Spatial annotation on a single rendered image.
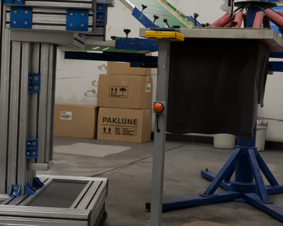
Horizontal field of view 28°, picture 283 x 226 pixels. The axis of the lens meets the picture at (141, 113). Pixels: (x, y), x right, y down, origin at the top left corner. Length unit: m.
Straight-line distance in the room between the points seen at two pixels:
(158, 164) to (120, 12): 5.51
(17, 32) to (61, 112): 5.00
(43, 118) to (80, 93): 5.30
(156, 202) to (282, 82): 4.95
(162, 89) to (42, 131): 0.61
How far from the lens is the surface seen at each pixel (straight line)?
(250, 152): 3.79
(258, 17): 3.64
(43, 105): 2.55
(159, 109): 2.24
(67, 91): 7.93
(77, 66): 7.87
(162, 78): 2.28
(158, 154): 2.30
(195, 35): 2.45
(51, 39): 2.44
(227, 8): 3.01
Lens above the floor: 0.74
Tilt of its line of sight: 3 degrees down
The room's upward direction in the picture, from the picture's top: 3 degrees clockwise
